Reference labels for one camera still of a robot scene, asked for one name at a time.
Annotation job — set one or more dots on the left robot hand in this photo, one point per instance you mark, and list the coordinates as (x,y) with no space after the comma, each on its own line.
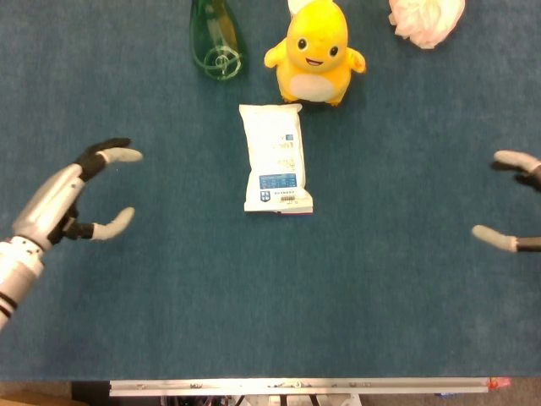
(46,203)

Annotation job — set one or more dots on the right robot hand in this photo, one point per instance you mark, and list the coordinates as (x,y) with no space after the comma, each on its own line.
(517,162)

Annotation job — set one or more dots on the small white snack bag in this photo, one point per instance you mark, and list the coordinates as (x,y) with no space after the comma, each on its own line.
(275,160)

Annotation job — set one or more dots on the pink white fluffy object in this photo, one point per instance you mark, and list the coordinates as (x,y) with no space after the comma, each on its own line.
(424,21)

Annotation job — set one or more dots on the blue felt table mat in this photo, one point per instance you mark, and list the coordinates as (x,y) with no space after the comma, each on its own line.
(270,254)

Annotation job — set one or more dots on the yellow plush duck toy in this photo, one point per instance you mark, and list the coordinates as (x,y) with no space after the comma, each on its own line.
(315,55)

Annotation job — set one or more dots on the green glass bottle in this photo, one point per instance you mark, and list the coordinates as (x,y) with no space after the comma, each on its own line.
(216,42)

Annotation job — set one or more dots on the aluminium rail bar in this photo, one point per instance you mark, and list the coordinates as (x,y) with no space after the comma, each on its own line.
(296,385)

